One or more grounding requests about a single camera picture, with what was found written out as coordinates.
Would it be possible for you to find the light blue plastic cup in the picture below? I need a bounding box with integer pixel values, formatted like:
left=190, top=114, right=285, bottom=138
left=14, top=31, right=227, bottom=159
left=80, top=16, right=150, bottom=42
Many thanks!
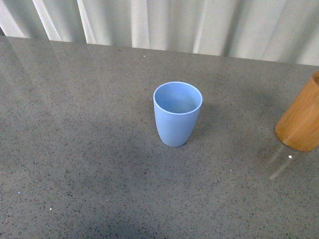
left=153, top=82, right=203, bottom=147

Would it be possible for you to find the wooden chopstick holder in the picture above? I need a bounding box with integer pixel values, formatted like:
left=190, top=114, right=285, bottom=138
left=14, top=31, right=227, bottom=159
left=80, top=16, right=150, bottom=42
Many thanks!
left=275, top=72, right=319, bottom=151

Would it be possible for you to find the white pleated curtain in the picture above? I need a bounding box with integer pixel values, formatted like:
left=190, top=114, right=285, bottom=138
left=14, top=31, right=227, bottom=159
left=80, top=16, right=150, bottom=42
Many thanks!
left=0, top=0, right=319, bottom=65

